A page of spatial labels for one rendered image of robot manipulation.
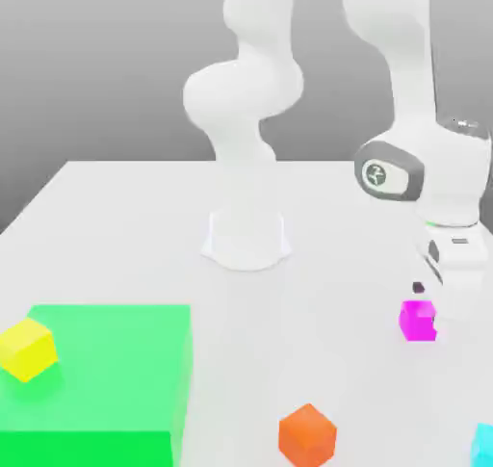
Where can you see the small orange cube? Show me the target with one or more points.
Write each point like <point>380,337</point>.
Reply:
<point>307,438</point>

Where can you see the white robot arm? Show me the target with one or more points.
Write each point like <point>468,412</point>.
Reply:
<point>246,93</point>

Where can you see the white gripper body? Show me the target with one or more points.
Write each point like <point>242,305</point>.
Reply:
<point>456,282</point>

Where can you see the small yellow cube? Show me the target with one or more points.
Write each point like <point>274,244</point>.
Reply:
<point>27,351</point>

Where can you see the large green box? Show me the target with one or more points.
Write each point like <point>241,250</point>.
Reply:
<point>115,363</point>

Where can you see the small cyan cube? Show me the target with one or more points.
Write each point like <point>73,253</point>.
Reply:
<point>483,447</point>

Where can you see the small magenta cube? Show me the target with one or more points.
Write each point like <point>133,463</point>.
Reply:
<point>416,320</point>

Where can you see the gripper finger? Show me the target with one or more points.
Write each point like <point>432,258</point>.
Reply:
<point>418,288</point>
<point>441,320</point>

